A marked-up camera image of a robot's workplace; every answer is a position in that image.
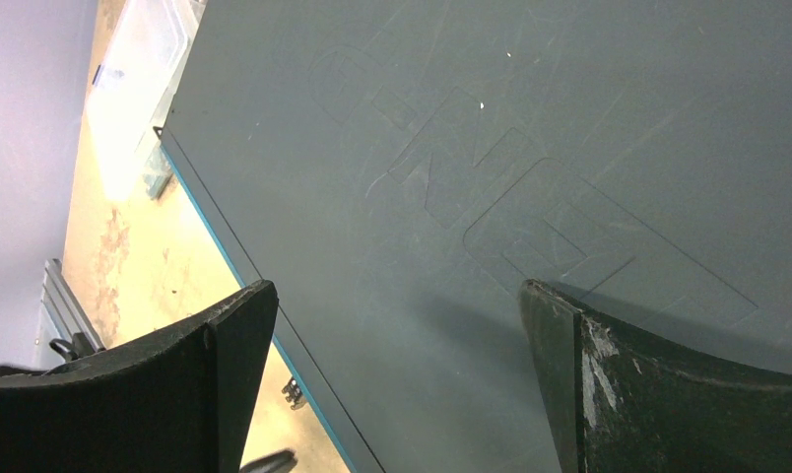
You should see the aluminium frame rail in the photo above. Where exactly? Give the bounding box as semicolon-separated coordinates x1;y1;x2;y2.
34;258;105;370

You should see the dark grey network switch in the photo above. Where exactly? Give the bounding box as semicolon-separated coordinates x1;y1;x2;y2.
163;1;792;472

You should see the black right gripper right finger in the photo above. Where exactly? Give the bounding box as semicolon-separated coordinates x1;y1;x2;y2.
519;279;792;472

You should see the clear plastic organizer box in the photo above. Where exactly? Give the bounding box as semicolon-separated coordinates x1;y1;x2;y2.
86;1;207;202

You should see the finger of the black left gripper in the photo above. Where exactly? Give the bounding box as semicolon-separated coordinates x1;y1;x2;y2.
238;449;297;473

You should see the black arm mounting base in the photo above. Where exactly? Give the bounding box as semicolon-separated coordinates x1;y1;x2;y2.
49;332;105;363

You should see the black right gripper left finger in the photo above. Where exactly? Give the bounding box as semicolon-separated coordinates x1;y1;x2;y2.
0;281;279;472

